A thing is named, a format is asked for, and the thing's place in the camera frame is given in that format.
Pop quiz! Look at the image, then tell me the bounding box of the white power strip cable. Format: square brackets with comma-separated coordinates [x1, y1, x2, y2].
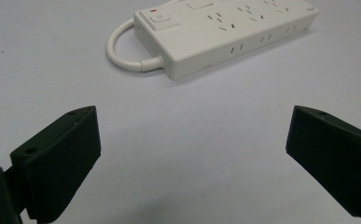
[105, 17, 165, 73]

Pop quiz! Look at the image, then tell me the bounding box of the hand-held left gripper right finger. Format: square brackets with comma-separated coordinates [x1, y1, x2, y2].
[285, 105, 361, 221]

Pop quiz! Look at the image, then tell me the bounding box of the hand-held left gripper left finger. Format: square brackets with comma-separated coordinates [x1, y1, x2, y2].
[9, 105, 102, 224]

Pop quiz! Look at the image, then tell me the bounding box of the white power strip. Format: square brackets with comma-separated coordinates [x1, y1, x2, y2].
[133, 0, 320, 82]

